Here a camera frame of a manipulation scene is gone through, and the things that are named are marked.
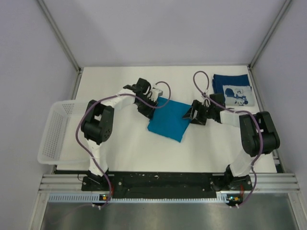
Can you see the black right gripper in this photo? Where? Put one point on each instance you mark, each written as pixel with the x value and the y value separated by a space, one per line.
pixel 196 106

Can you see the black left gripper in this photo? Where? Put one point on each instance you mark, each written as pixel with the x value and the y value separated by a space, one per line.
pixel 147 112

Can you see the teal blue t shirt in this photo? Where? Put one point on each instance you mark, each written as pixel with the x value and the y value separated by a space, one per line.
pixel 168 122

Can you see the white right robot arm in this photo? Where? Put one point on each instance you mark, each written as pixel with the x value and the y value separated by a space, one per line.
pixel 257 132

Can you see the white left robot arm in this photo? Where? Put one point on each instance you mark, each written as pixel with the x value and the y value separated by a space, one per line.
pixel 97 122

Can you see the folded navy cartoon print shirt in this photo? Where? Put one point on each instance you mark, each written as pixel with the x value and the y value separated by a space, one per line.
pixel 236 90

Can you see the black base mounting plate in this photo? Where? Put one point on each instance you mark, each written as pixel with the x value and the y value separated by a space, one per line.
pixel 159 184

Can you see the white perforated plastic basket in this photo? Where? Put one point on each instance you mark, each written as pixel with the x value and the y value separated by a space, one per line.
pixel 58 144

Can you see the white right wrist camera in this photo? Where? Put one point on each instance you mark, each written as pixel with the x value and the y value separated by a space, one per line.
pixel 206 101

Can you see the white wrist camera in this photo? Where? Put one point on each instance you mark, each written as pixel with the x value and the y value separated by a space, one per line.
pixel 155 93
pixel 206 101

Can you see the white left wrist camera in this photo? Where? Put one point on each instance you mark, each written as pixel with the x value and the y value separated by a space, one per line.
pixel 155 93

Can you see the grey slotted cable duct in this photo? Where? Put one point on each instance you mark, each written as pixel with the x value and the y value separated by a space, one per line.
pixel 100 199

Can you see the aluminium frame front rail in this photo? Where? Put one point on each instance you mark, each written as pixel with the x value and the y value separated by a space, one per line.
pixel 266 183

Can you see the aluminium frame left post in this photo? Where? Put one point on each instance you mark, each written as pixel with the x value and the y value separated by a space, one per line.
pixel 58 35

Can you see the aluminium frame post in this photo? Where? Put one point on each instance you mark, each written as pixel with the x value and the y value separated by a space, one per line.
pixel 58 35
pixel 272 29

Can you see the aluminium frame right post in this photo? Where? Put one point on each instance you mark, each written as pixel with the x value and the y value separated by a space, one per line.
pixel 272 29

